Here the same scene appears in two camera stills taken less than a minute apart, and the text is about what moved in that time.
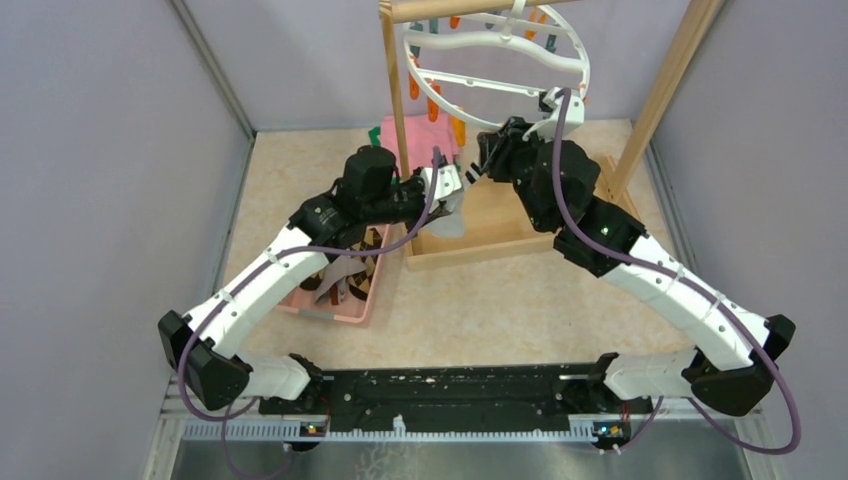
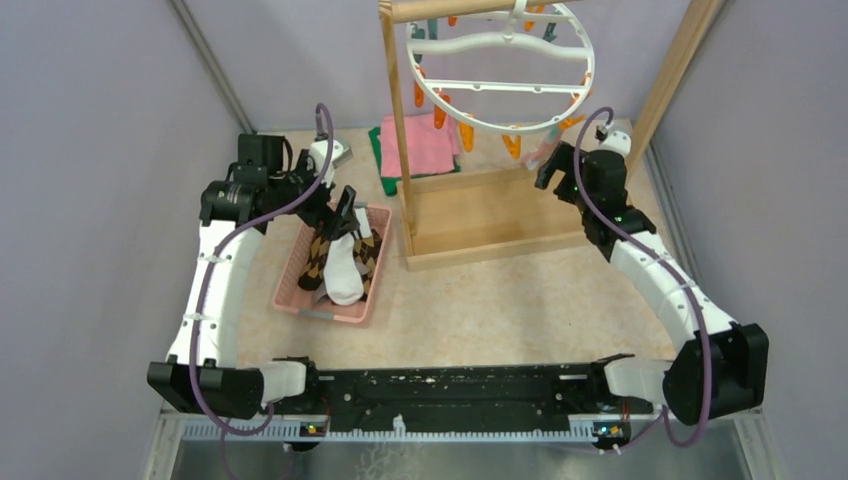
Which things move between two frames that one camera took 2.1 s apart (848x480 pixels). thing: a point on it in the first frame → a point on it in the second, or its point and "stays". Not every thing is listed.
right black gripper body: (514, 159) → (568, 188)
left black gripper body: (412, 201) → (318, 214)
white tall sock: (451, 225) → (342, 277)
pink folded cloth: (422, 137) stays
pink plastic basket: (304, 301) stays
